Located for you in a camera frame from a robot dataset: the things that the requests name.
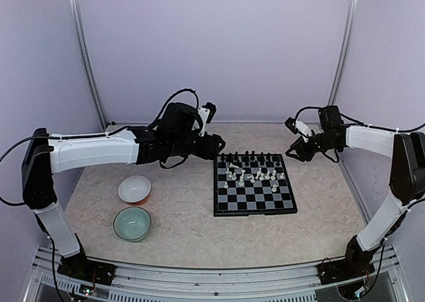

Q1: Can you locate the front aluminium rail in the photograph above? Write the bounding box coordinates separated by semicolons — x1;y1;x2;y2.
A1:
23;245;409;302

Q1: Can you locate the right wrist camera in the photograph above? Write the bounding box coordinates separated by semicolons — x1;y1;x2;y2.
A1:
285;117;313;138

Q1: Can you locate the white chess king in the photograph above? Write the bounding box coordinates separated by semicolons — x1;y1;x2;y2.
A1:
238;170;245;187

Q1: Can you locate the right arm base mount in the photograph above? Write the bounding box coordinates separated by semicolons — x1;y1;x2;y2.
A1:
317;258;375;285

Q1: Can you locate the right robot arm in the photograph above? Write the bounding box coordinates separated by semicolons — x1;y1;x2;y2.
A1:
285;106;424;278

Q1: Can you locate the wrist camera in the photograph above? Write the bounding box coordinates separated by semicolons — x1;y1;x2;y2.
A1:
285;117;313;138
198;102;216;137

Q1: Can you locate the aluminium frame post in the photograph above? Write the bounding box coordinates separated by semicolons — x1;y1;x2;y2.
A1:
68;0;108;129
326;0;359;106

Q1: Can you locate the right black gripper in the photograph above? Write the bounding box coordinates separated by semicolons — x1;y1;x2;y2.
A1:
286;131;338;161

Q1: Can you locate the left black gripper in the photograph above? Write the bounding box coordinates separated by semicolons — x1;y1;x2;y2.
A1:
169;131;226;160

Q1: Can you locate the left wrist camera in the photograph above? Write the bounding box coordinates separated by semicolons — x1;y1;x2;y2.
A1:
198;102;216;137

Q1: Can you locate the white bowl orange outside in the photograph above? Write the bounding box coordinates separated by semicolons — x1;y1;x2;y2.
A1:
118;175;151;205

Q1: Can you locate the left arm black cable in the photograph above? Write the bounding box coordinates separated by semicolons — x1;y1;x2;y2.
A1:
0;88;200;206

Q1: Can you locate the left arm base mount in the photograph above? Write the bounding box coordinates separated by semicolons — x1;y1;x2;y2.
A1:
58;260;116;286

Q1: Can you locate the black folding chess board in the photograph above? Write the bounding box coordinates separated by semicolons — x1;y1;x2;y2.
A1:
213;151;298;217

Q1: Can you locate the right aluminium frame post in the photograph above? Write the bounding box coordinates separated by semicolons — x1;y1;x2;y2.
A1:
326;0;359;106

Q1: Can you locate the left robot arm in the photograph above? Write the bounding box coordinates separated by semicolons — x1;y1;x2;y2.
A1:
21;103;225;279

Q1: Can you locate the left aluminium frame post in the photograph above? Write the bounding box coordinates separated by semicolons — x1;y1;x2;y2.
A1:
68;0;108;129

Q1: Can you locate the pale green ceramic bowl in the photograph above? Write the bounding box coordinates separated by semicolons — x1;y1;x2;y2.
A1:
113;206;152;242

